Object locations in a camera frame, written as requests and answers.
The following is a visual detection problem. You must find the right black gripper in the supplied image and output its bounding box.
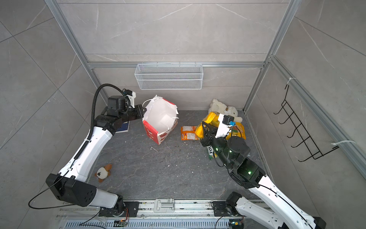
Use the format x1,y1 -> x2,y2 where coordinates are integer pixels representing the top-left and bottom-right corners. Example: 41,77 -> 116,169
202,120 -> 235,169

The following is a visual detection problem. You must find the small yellow snack packet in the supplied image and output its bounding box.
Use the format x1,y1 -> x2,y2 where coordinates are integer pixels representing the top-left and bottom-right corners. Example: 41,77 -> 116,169
195,112 -> 220,139

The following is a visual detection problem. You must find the orange snack packet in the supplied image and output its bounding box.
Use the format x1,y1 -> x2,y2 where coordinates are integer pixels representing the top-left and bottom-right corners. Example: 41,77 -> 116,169
181,126 -> 199,141

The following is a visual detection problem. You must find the yellow snack bag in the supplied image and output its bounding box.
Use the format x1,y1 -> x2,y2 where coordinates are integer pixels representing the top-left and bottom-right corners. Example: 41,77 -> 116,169
226,122 -> 246,140

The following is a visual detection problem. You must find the red white paper gift bag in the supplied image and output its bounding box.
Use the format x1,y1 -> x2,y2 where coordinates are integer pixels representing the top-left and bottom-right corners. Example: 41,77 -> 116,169
143,95 -> 179,145

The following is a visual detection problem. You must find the Fox's spring tea bag green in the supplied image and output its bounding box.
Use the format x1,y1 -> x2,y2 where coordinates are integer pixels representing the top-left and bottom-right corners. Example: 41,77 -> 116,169
206,146 -> 214,160

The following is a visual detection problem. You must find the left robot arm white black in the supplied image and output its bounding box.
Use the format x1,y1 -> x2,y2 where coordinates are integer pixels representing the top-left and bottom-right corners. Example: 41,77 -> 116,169
46,95 -> 146,216

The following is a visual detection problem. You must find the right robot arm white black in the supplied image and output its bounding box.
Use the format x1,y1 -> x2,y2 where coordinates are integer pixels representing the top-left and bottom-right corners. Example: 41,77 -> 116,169
200,122 -> 327,229

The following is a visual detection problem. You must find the blue book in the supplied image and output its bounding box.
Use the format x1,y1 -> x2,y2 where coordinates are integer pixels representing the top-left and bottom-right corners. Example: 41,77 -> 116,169
116,121 -> 130,133

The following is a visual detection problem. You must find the white plush teddy bear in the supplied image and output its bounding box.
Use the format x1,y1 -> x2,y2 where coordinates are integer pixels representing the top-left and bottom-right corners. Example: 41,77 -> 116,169
208,99 -> 243,123

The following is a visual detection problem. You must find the brown white plush dog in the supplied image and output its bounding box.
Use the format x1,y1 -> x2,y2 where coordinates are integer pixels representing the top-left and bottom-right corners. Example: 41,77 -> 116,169
95,164 -> 112,183

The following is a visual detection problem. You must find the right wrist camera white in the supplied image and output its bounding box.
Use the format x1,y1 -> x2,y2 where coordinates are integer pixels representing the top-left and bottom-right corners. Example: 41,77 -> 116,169
215,114 -> 235,138

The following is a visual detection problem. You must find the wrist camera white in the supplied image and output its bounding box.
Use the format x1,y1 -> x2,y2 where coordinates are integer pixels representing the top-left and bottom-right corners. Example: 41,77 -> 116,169
123,89 -> 136,108
215,114 -> 235,138

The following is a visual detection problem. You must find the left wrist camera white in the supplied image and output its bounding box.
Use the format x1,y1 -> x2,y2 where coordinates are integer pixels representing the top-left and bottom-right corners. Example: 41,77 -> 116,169
123,89 -> 136,108

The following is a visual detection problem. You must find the white wire mesh basket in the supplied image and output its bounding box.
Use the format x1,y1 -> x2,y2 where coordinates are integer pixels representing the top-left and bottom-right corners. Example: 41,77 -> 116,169
134,64 -> 204,90

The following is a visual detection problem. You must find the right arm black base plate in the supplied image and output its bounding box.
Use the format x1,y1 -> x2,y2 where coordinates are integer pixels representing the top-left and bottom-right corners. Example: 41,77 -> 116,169
211,201 -> 238,217

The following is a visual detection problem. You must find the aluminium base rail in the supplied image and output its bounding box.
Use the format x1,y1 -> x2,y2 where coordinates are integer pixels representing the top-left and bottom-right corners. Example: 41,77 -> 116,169
59,198 -> 269,229

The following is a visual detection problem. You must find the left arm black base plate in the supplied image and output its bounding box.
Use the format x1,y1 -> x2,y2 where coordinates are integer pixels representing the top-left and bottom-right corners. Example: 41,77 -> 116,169
98,201 -> 140,217

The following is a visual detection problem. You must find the black wire hook rack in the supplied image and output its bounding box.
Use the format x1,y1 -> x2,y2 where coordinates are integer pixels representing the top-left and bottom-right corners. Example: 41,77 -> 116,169
273,85 -> 340,162

